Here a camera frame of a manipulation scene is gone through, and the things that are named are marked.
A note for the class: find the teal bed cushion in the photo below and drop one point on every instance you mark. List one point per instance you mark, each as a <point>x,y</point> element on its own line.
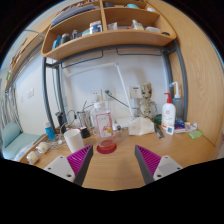
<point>13,138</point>

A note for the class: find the white tissue pack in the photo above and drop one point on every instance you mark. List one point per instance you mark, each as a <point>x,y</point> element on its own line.
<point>141,126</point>

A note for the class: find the blue tube white cap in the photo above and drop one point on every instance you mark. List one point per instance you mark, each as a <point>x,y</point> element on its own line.
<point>50,131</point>

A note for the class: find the black power adapter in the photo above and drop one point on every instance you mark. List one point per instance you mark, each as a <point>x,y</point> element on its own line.
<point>85,133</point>

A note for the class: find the white pump bottle red top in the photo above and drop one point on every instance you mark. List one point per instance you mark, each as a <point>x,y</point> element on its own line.
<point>168,115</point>

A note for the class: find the white cup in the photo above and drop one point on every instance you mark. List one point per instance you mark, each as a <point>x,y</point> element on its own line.
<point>74,141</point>

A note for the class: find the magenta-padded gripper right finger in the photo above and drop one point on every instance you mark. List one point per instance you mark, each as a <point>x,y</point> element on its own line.
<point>163,165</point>

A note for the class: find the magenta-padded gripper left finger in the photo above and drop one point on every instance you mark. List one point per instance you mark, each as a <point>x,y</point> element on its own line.
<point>63,166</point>

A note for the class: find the clear drink bottle white cap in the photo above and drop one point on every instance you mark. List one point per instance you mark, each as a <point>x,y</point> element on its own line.
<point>104,125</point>

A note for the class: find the flat round red coaster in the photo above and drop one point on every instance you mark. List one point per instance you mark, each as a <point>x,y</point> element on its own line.
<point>106,151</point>

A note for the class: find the wooden shelf unit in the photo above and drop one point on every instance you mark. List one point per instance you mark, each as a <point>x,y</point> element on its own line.
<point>106,40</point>

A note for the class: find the black stand device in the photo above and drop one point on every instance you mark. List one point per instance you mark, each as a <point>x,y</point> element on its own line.
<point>61,121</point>

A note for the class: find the white round roll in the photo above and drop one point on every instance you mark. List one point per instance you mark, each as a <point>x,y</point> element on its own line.
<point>33,157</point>
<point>42,147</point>

